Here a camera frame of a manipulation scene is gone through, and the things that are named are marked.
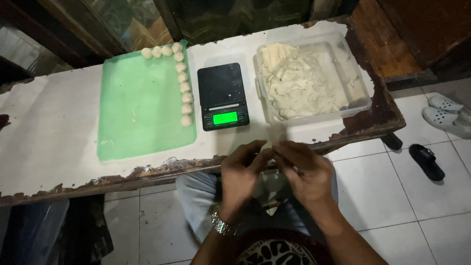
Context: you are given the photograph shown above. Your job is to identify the person's left hand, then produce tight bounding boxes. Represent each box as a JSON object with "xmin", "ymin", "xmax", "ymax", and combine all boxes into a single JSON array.
[{"xmin": 220, "ymin": 140, "xmax": 275, "ymax": 222}]

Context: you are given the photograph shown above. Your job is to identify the person's right hand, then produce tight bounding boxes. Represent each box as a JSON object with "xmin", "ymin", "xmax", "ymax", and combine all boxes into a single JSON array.
[{"xmin": 272, "ymin": 140, "xmax": 334, "ymax": 211}]

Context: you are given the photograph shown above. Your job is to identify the white dough mass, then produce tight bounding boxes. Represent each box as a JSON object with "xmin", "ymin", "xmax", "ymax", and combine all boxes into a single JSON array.
[{"xmin": 260, "ymin": 42, "xmax": 360, "ymax": 121}]

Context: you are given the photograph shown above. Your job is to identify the black digital kitchen scale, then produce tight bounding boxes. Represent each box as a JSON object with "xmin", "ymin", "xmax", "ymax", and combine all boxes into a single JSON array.
[{"xmin": 197, "ymin": 63, "xmax": 250, "ymax": 132}]

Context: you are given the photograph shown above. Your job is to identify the person's light blue jeans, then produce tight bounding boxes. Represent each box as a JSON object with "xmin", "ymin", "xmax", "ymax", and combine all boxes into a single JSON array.
[{"xmin": 175, "ymin": 158, "xmax": 339, "ymax": 244}]

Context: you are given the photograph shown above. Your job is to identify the silver metal wristwatch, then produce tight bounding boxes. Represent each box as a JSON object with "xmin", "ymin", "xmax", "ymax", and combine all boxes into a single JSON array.
[{"xmin": 211, "ymin": 210, "xmax": 238, "ymax": 236}]

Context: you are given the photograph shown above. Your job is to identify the clear plastic container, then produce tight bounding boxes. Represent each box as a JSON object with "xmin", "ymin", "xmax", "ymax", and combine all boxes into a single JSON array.
[{"xmin": 255, "ymin": 31, "xmax": 373, "ymax": 128}]

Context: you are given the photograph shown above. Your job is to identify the row of white dough balls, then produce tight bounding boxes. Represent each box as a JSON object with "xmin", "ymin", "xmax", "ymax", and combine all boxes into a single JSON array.
[{"xmin": 141, "ymin": 42, "xmax": 194, "ymax": 127}]

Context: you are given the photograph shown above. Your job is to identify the person's dark printed shirt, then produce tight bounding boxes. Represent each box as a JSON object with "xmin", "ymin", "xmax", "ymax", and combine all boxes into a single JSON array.
[{"xmin": 234, "ymin": 227, "xmax": 333, "ymax": 265}]

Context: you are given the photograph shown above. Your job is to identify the black slide sandal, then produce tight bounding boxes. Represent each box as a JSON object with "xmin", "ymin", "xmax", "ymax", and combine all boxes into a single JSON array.
[
  {"xmin": 380, "ymin": 132, "xmax": 404, "ymax": 151},
  {"xmin": 409, "ymin": 144, "xmax": 446, "ymax": 182}
]

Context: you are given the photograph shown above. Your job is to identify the green plastic tray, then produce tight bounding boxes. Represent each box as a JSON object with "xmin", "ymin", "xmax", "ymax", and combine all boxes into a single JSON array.
[{"xmin": 96, "ymin": 39, "xmax": 198, "ymax": 162}]

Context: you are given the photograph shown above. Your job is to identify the white perforated clog shoe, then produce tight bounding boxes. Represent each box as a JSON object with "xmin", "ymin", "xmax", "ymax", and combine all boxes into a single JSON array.
[
  {"xmin": 422, "ymin": 106, "xmax": 471, "ymax": 139},
  {"xmin": 428, "ymin": 93, "xmax": 471, "ymax": 123}
]

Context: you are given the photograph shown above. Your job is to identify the brown wooden cabinet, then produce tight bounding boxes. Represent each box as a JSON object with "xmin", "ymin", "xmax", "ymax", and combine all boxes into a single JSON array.
[{"xmin": 348, "ymin": 0, "xmax": 471, "ymax": 91}]

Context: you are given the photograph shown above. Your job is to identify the glass pane with wooden frame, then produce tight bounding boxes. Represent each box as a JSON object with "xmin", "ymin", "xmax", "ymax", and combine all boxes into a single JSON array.
[{"xmin": 35, "ymin": 0, "xmax": 174, "ymax": 57}]

